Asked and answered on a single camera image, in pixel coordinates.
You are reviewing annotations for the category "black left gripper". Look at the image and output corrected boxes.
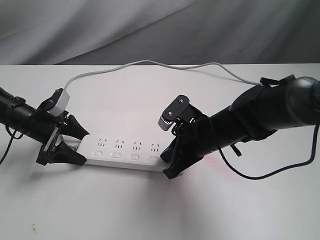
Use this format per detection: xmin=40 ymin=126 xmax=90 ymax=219
xmin=34 ymin=97 xmax=90 ymax=166

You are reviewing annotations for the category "grey backdrop cloth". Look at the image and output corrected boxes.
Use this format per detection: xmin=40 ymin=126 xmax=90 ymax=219
xmin=0 ymin=0 xmax=320 ymax=65

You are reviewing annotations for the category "white five-socket power strip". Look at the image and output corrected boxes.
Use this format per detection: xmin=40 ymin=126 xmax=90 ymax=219
xmin=76 ymin=134 xmax=169 ymax=172

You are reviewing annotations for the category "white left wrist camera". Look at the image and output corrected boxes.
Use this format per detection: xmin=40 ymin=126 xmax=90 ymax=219
xmin=47 ymin=88 xmax=70 ymax=117

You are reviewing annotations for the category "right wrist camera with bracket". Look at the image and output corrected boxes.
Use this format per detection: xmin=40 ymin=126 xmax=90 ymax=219
xmin=158 ymin=94 xmax=205 ymax=131

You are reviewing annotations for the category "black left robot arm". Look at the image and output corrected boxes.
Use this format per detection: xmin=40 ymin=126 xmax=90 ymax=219
xmin=0 ymin=88 xmax=89 ymax=166

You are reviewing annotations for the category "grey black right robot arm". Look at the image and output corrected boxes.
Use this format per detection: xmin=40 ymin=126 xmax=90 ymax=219
xmin=158 ymin=75 xmax=320 ymax=179

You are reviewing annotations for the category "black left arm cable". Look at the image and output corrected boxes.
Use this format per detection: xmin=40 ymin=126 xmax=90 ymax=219
xmin=0 ymin=119 xmax=26 ymax=167

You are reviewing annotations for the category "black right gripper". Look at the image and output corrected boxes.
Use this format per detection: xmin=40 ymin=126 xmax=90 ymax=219
xmin=160 ymin=109 xmax=248 ymax=180

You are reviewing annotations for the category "grey power cable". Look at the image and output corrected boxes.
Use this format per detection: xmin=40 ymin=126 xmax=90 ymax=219
xmin=63 ymin=59 xmax=263 ymax=94

